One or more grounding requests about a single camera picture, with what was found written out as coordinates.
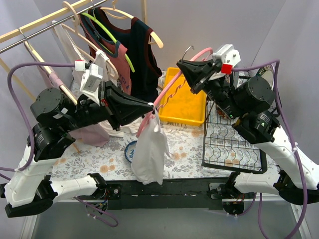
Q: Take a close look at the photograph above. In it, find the pink plastic hanger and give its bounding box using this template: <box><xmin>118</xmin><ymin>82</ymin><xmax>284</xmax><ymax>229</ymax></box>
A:
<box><xmin>136</xmin><ymin>47</ymin><xmax>213</xmax><ymax>137</ymax></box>

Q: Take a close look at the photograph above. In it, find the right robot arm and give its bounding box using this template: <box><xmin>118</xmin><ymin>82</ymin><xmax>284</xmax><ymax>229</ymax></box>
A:
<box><xmin>177</xmin><ymin>60</ymin><xmax>319</xmax><ymax>205</ymax></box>

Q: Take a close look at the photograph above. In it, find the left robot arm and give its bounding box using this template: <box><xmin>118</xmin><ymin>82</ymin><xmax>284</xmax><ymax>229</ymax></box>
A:
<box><xmin>0</xmin><ymin>81</ymin><xmax>153</xmax><ymax>218</ymax></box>

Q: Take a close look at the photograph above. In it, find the pink tank top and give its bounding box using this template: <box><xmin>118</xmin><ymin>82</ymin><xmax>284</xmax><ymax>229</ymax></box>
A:
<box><xmin>24</xmin><ymin>42</ymin><xmax>110</xmax><ymax>147</ymax></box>

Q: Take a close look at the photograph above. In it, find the navy maroon tank top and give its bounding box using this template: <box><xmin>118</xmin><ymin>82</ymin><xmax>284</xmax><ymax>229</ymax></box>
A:
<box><xmin>89</xmin><ymin>7</ymin><xmax>162</xmax><ymax>102</ymax></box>

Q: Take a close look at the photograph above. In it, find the cream white tank top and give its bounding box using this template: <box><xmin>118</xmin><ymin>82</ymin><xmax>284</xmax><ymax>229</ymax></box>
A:
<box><xmin>54</xmin><ymin>24</ymin><xmax>119</xmax><ymax>86</ymax></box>

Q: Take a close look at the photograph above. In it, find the beige wooden hanger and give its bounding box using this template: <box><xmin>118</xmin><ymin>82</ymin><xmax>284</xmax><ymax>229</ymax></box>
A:
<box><xmin>99</xmin><ymin>0</ymin><xmax>164</xmax><ymax>49</ymax></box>

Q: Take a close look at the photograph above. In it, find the lime green hanger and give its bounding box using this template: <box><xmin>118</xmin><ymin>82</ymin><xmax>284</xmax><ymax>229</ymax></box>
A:
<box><xmin>81</xmin><ymin>13</ymin><xmax>135</xmax><ymax>73</ymax></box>

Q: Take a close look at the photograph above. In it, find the red patterned bowl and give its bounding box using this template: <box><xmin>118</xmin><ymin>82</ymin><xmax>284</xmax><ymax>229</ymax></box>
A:
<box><xmin>215</xmin><ymin>104</ymin><xmax>231</xmax><ymax>120</ymax></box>

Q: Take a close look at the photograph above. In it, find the crumpled white cloth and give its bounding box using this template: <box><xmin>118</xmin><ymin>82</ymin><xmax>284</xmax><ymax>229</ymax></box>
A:
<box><xmin>99</xmin><ymin>117</ymin><xmax>143</xmax><ymax>137</ymax></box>

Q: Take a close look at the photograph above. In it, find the yellow plastic bin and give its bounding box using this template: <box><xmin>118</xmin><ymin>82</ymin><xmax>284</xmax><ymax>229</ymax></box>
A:
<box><xmin>159</xmin><ymin>75</ymin><xmax>206</xmax><ymax>126</ymax></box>

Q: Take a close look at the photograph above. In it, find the blue white ceramic bowl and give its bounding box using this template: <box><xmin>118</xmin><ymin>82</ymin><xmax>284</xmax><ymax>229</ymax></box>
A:
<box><xmin>124</xmin><ymin>140</ymin><xmax>137</xmax><ymax>163</ymax></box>

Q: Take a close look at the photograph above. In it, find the green rimmed white plate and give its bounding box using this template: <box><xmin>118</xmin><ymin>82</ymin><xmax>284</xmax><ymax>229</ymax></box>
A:
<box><xmin>256</xmin><ymin>64</ymin><xmax>275</xmax><ymax>85</ymax></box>

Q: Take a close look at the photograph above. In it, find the floral tablecloth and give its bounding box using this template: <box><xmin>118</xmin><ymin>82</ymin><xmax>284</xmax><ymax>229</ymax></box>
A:
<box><xmin>51</xmin><ymin>67</ymin><xmax>265</xmax><ymax>180</ymax></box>

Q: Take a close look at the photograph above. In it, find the wooden clothes rack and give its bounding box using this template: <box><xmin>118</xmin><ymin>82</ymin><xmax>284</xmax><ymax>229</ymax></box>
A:
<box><xmin>0</xmin><ymin>0</ymin><xmax>148</xmax><ymax>154</ymax></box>

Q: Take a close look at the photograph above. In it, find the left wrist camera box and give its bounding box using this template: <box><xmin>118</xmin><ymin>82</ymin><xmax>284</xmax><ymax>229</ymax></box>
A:
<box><xmin>75</xmin><ymin>60</ymin><xmax>103</xmax><ymax>105</ymax></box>

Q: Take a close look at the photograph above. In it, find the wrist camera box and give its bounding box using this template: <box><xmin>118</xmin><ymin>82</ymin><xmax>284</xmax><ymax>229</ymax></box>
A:
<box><xmin>210</xmin><ymin>44</ymin><xmax>241</xmax><ymax>80</ymax></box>
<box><xmin>75</xmin><ymin>60</ymin><xmax>103</xmax><ymax>105</ymax></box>

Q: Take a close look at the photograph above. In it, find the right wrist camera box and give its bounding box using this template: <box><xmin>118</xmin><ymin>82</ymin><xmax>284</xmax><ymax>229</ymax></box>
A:
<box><xmin>210</xmin><ymin>44</ymin><xmax>241</xmax><ymax>80</ymax></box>

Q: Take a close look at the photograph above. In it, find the black wire dish rack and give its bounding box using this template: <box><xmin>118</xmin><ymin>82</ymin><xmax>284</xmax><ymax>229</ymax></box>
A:
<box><xmin>201</xmin><ymin>67</ymin><xmax>282</xmax><ymax>175</ymax></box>

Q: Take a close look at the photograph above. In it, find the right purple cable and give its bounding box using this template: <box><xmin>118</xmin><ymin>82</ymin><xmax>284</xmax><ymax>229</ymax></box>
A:
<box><xmin>231</xmin><ymin>59</ymin><xmax>309</xmax><ymax>239</ymax></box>

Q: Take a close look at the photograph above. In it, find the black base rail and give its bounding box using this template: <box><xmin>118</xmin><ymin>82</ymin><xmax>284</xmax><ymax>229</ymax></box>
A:
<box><xmin>77</xmin><ymin>176</ymin><xmax>250</xmax><ymax>210</ymax></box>

